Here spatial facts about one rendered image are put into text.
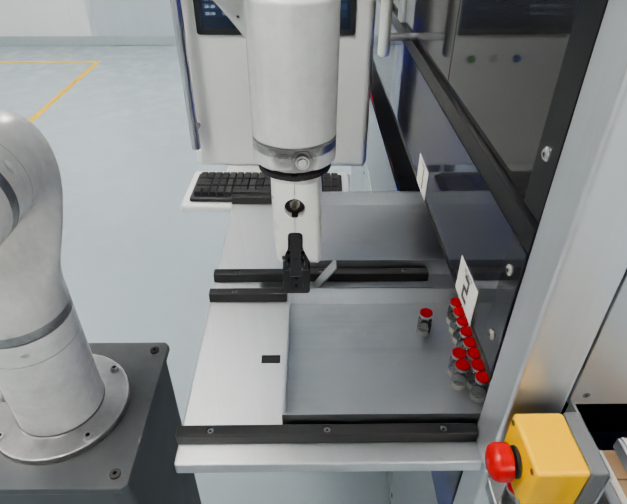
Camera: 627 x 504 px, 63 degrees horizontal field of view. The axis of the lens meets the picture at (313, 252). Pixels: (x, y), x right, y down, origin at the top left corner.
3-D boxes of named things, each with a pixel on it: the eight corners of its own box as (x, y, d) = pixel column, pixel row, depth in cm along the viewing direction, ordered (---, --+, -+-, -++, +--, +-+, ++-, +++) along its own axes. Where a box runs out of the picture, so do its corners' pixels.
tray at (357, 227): (439, 204, 119) (441, 190, 117) (467, 274, 98) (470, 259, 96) (292, 205, 119) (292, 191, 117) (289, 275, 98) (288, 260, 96)
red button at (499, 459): (513, 455, 57) (521, 433, 55) (525, 490, 54) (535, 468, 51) (478, 455, 57) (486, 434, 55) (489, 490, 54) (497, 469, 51)
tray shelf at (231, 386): (433, 200, 124) (434, 193, 123) (539, 469, 68) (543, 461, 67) (235, 201, 124) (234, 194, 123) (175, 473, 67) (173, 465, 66)
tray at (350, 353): (478, 302, 92) (482, 287, 90) (530, 428, 71) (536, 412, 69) (288, 303, 91) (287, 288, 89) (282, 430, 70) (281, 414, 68)
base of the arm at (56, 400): (-36, 465, 68) (-102, 372, 57) (27, 357, 84) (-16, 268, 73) (107, 464, 68) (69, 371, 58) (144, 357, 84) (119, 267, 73)
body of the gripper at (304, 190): (333, 175, 49) (330, 268, 55) (329, 131, 57) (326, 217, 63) (254, 175, 48) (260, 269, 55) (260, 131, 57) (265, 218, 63)
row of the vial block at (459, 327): (457, 317, 88) (461, 296, 86) (486, 403, 74) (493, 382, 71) (444, 317, 88) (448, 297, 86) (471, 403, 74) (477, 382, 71)
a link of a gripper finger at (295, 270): (301, 275, 53) (301, 277, 58) (300, 200, 53) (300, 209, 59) (289, 275, 52) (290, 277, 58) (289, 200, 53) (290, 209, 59)
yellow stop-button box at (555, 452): (560, 450, 59) (579, 411, 55) (588, 512, 53) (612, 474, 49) (495, 450, 59) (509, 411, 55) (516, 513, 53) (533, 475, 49)
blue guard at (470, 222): (360, 20, 220) (363, -28, 210) (495, 373, 63) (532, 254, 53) (359, 20, 220) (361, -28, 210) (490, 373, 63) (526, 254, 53)
